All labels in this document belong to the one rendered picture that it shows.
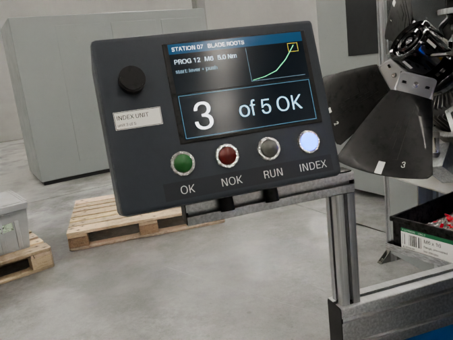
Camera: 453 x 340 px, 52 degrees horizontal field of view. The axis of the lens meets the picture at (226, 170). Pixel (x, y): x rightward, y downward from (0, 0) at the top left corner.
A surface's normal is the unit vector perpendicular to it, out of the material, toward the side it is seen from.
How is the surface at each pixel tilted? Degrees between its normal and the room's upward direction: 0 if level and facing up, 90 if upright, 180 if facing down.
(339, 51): 90
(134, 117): 75
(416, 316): 90
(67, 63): 90
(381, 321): 90
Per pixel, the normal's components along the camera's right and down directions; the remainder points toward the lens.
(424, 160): -0.28, -0.54
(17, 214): 0.60, 0.20
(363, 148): -0.50, -0.41
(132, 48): 0.26, -0.08
